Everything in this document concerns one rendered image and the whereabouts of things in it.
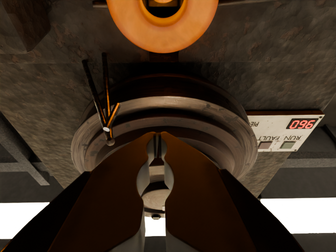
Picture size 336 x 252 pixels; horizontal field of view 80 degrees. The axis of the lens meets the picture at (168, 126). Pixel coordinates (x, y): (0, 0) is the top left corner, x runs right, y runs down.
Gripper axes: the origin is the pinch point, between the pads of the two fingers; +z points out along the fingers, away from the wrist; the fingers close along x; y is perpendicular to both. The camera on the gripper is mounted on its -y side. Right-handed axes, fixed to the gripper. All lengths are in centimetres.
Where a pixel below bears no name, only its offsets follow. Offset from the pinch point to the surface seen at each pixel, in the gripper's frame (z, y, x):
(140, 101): 24.1, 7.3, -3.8
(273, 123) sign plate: 43, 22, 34
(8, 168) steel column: 407, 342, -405
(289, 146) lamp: 46, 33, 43
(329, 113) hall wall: 780, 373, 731
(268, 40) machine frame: 31.1, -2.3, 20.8
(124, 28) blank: 22.4, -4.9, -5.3
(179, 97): 23.8, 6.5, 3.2
